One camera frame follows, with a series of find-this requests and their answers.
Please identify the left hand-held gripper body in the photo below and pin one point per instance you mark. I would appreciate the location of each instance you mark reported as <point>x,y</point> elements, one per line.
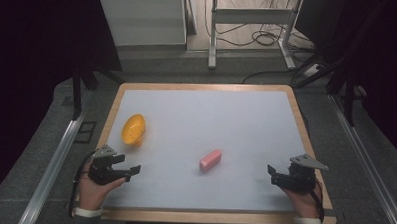
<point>101,173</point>

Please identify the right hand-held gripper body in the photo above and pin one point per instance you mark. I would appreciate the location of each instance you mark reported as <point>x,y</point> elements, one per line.
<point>301,177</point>

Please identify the person's left hand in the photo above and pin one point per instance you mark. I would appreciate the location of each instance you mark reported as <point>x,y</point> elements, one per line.
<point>92,191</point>

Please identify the person's right hand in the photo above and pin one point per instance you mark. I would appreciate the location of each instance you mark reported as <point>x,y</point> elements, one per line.
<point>303,204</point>

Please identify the yellow plastic soap dish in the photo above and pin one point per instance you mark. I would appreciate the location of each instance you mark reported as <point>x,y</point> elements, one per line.
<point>133,129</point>

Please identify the pink soap bar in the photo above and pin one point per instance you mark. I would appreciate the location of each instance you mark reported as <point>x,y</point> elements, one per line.
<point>210,160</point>

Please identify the black metal stand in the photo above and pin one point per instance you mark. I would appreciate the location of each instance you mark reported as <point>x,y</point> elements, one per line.
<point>77,94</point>
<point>341,80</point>

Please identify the white power strip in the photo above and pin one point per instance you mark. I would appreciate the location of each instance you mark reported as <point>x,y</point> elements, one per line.
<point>312,70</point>

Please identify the dark curtain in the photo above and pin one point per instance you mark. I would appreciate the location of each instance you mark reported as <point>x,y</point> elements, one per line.
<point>38,53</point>
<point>381,65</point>

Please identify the white cabinet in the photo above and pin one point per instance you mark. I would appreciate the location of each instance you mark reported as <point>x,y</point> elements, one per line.
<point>143,20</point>

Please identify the black floor bracket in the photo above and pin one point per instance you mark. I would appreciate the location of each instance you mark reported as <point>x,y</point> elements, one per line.
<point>85,132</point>

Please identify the aluminium rail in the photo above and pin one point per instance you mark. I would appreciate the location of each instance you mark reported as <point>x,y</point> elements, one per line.
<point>368,164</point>
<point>51,173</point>

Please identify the white metal desk frame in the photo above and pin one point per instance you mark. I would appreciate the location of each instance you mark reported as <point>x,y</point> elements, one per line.
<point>253,16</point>

